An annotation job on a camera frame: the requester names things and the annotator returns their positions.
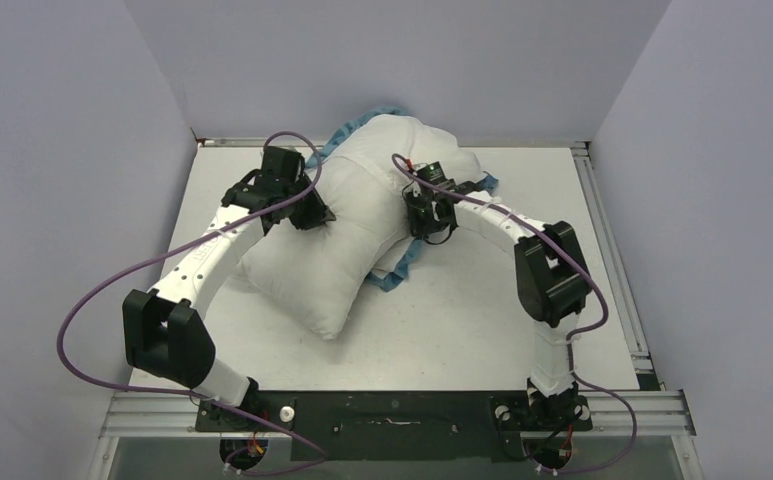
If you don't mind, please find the white pillow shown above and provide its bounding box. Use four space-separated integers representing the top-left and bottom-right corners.
236 114 497 340

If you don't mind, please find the white pillowcase with blue trim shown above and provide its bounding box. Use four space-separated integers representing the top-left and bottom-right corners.
316 107 498 292

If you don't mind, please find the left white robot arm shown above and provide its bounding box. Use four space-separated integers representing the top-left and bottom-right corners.
122 146 335 430

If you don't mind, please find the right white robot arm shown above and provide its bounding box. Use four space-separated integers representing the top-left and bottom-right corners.
392 154 592 428

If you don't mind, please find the white knob on plate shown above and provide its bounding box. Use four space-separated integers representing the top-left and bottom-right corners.
278 405 295 423

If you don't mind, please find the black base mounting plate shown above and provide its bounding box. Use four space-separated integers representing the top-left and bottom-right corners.
195 389 594 463

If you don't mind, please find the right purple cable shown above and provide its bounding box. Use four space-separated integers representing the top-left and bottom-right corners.
391 153 639 477

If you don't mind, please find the purple cable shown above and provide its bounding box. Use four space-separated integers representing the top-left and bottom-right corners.
391 153 639 477
56 131 329 478

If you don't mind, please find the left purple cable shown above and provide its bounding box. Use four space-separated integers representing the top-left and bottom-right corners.
56 131 329 478

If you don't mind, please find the aluminium right side rail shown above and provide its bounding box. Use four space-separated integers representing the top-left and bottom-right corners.
570 142 654 374

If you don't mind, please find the aluminium rail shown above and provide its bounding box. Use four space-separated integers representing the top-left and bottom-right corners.
100 391 694 439
570 142 654 374

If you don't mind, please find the aluminium front rail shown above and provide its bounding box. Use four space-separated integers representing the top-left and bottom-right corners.
100 391 694 439

